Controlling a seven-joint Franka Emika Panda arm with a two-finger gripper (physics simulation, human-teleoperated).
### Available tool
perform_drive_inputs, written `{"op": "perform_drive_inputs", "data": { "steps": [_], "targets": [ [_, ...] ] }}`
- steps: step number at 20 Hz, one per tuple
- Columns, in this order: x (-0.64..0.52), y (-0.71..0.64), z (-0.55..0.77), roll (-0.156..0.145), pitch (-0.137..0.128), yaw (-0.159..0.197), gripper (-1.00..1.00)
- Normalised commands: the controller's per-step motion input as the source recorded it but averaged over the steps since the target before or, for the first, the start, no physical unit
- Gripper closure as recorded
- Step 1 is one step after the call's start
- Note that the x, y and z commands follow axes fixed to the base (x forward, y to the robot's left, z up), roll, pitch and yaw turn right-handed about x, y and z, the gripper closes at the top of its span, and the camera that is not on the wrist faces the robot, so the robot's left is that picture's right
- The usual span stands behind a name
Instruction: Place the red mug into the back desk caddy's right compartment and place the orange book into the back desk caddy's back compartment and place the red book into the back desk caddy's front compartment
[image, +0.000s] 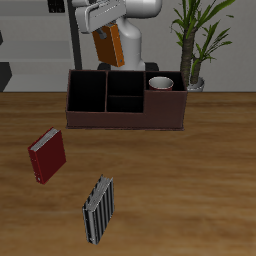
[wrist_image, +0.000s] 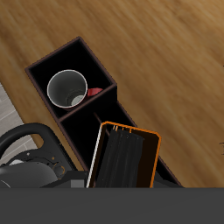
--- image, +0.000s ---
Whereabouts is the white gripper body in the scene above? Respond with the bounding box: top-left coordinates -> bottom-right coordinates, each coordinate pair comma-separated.
74,0 -> 128,34

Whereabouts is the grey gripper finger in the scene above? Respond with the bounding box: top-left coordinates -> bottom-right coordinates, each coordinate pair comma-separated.
97,28 -> 109,40

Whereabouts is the orange book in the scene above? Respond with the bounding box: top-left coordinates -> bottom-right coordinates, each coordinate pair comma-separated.
91,22 -> 126,68

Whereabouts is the red mug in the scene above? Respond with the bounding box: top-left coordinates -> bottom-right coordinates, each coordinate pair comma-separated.
148,76 -> 175,92

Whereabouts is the dark brown desk caddy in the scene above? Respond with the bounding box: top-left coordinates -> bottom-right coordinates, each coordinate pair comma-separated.
65,68 -> 189,131

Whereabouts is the red book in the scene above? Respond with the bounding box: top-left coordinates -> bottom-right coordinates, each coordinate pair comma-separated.
27,126 -> 67,186

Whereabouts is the black and grey striped book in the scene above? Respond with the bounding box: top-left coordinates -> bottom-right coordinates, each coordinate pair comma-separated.
81,174 -> 116,246

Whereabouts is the green pot plant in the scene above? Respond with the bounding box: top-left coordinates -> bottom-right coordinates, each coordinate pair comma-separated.
170,0 -> 236,94

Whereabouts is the black vertical post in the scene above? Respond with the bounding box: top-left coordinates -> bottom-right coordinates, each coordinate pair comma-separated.
67,0 -> 83,71

